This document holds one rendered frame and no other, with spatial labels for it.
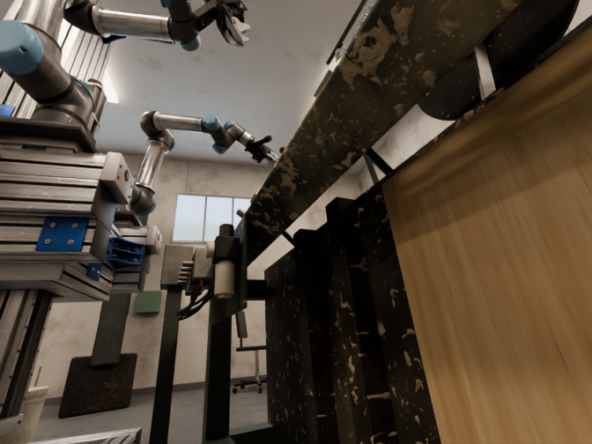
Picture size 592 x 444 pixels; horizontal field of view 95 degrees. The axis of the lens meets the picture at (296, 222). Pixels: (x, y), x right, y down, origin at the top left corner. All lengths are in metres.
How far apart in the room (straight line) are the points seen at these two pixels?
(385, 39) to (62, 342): 5.02
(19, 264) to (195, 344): 3.87
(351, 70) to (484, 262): 0.33
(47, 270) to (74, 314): 4.17
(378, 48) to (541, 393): 0.45
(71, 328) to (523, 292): 5.01
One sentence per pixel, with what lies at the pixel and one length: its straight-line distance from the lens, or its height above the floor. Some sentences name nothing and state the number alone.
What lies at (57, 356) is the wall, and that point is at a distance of 5.11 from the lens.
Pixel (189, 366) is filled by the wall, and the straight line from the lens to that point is 4.70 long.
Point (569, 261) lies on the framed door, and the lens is 0.44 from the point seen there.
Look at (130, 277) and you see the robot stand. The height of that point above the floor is 0.77.
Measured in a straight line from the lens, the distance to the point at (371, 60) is 0.39.
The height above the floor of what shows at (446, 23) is 0.77.
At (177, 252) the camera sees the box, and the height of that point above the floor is 0.90.
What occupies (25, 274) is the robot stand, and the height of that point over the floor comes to 0.69.
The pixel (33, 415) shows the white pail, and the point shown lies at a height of 0.26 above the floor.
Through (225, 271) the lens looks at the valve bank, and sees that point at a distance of 0.69.
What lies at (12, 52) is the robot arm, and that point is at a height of 1.16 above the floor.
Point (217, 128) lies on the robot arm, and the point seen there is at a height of 1.47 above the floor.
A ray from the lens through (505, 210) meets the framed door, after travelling 0.48.
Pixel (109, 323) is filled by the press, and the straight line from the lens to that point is 3.71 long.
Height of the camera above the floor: 0.49
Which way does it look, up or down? 24 degrees up
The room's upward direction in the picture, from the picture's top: 5 degrees counter-clockwise
